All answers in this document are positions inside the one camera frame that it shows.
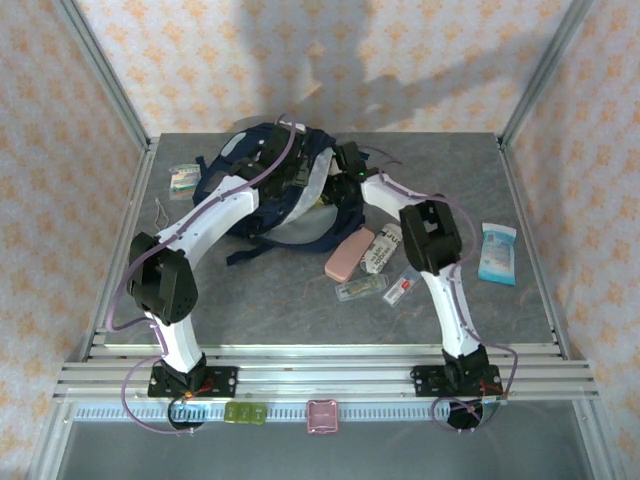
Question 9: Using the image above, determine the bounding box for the aluminium table edge rail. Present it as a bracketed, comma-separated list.
[79, 137, 160, 361]
[497, 137, 571, 360]

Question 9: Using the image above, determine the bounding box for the navy blue backpack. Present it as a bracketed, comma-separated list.
[192, 117, 369, 266]

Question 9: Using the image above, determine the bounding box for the newspaper print pouch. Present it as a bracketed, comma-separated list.
[360, 223, 404, 275]

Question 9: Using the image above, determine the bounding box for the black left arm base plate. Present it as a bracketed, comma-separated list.
[147, 363, 239, 400]

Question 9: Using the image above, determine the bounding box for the wide aluminium extrusion beam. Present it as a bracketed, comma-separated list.
[53, 342, 599, 401]

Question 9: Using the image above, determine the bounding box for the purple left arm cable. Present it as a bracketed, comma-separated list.
[109, 113, 301, 437]

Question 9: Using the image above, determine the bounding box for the pink pencil case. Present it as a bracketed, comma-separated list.
[323, 227, 377, 281]

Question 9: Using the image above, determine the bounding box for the clear box with red label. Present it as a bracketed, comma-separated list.
[382, 264, 424, 306]

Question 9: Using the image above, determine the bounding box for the clear packet of cream gloves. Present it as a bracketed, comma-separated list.
[167, 163, 202, 203]

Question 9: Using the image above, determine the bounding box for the blue wet wipes pack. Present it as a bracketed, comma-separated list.
[477, 222, 518, 287]

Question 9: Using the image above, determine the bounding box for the aluminium frame post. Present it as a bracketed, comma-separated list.
[52, 0, 154, 151]
[497, 0, 596, 151]

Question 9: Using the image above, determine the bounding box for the pink square box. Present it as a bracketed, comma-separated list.
[305, 398, 341, 435]

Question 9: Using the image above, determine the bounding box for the grey slotted cable duct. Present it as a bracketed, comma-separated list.
[69, 402, 501, 425]

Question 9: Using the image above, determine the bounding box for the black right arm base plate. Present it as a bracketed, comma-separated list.
[409, 363, 503, 400]

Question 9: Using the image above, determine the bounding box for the clear box with compass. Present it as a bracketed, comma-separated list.
[333, 273, 391, 303]

